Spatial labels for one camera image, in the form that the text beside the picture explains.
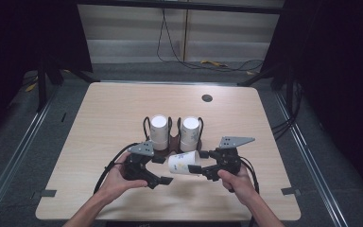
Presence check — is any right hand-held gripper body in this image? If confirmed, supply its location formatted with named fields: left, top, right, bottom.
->
left=212, top=135, right=255, bottom=183

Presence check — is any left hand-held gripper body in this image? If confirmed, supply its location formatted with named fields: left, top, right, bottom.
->
left=122, top=140, right=156, bottom=182

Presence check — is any dark round plate rack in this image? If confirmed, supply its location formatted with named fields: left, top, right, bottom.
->
left=142, top=115, right=204, bottom=159

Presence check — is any printed white paper cup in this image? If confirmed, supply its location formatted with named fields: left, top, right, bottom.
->
left=167, top=150, right=201, bottom=175

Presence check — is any stack of white paper cups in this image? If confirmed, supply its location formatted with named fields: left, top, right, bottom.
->
left=149, top=114, right=169, bottom=151
left=180, top=116, right=201, bottom=153

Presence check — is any person's left hand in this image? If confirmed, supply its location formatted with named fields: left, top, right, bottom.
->
left=96, top=151, right=149, bottom=203

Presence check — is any person's right hand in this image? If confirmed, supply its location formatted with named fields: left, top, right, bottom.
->
left=216, top=165, right=260, bottom=204

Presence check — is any yellow strip on floor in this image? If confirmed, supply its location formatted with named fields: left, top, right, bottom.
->
left=24, top=82, right=40, bottom=93
left=200, top=59, right=229, bottom=68

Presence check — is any black metal stand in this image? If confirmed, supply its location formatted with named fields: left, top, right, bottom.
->
left=35, top=51, right=100, bottom=113
left=236, top=61, right=299, bottom=116

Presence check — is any dark curtain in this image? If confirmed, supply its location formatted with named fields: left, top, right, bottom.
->
left=259, top=0, right=363, bottom=202
left=0, top=0, right=93, bottom=149

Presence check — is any black overhead bar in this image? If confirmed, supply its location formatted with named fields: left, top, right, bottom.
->
left=75, top=0, right=286, bottom=15

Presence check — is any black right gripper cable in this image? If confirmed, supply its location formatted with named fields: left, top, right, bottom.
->
left=239, top=156, right=261, bottom=194

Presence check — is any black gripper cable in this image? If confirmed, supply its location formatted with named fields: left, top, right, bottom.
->
left=239, top=156, right=261, bottom=194
left=93, top=142, right=140, bottom=195

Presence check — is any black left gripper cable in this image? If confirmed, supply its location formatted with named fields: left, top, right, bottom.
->
left=93, top=142, right=140, bottom=195

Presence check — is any grey table edge bracket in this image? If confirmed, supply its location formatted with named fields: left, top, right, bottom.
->
left=281, top=186, right=301, bottom=197
left=32, top=188, right=58, bottom=199

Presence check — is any bundle of black cables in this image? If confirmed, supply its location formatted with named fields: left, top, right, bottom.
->
left=270, top=79, right=304, bottom=140

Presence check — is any metal floor rail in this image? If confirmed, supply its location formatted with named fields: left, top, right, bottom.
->
left=0, top=89, right=60, bottom=219
left=273, top=90, right=351, bottom=227

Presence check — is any black hanging floor cable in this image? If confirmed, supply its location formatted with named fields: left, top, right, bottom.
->
left=156, top=8, right=266, bottom=73

